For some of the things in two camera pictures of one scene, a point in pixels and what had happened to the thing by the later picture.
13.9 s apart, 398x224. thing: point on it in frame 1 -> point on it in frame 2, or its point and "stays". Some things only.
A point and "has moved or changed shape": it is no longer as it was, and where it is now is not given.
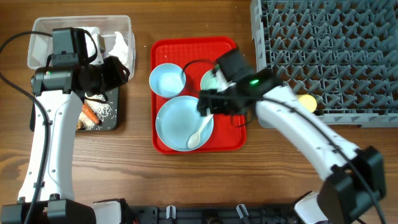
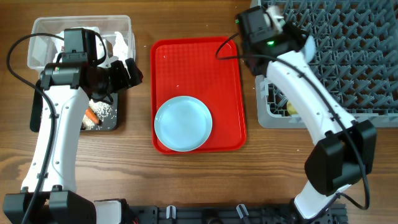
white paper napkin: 120,50 has moved or changed shape
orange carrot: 87,111 stays
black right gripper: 212,107 -> 297,40
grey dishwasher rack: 339,57 stays
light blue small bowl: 167,80 -> 310,48
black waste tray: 111,123 stays
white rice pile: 102,111 stays
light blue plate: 179,119 stays
